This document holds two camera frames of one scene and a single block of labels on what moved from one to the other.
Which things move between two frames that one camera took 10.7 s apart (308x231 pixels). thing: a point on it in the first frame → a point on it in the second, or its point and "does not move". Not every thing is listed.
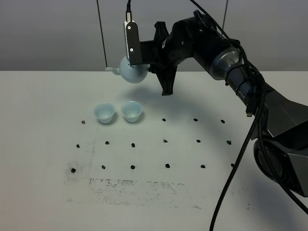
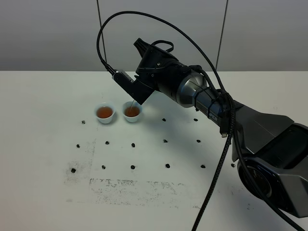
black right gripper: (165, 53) → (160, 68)
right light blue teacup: (131, 110) does not move
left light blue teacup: (104, 112) does not move
